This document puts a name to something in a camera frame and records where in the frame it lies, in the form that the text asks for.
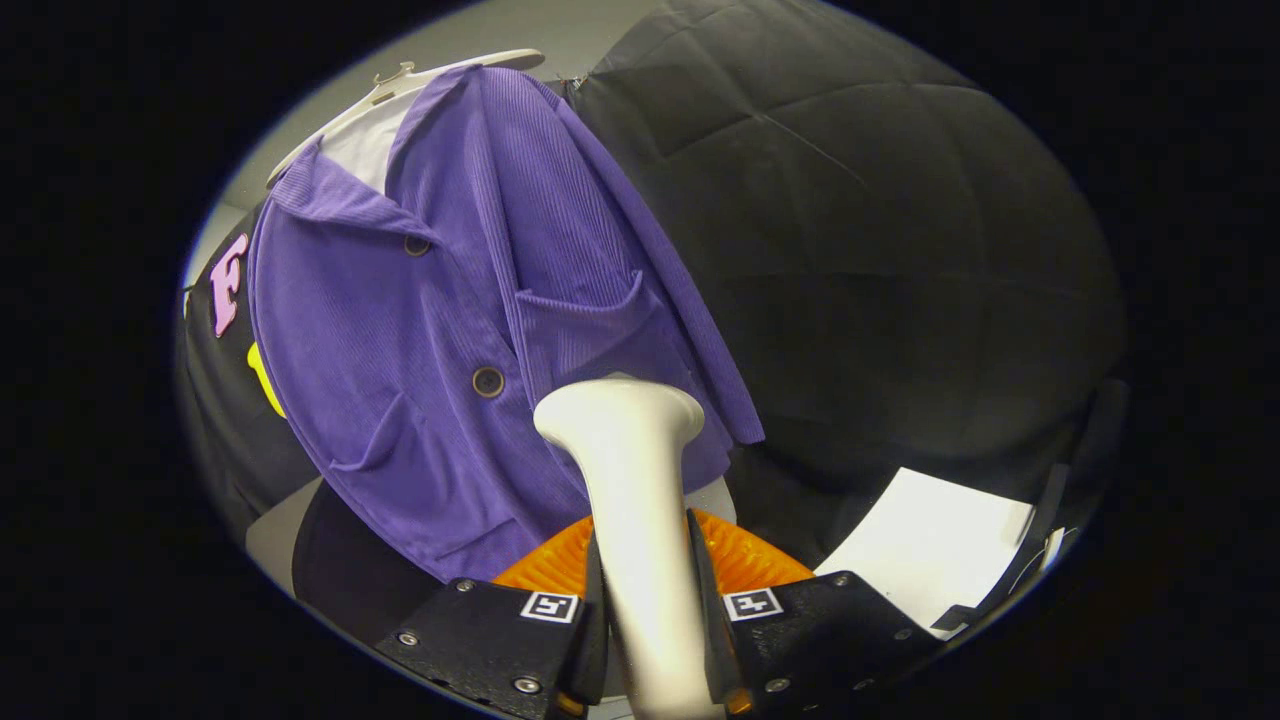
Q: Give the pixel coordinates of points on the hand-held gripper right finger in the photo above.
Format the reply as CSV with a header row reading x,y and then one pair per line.
x,y
820,635

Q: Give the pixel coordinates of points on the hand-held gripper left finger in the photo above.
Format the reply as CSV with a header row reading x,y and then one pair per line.
x,y
480,640

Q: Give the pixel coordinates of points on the white garment steamer head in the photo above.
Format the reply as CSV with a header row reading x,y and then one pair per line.
x,y
630,490

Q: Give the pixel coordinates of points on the white clothes hanger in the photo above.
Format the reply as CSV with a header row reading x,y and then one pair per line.
x,y
450,70

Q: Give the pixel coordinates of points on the white flat board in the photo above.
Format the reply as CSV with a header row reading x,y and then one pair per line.
x,y
930,545

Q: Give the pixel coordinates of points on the gray cabinet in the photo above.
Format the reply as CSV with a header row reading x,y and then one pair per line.
x,y
275,535

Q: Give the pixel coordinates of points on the black strip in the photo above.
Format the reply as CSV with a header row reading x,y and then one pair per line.
x,y
1040,520

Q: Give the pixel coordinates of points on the white inner shirt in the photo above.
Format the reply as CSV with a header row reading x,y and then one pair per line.
x,y
365,145

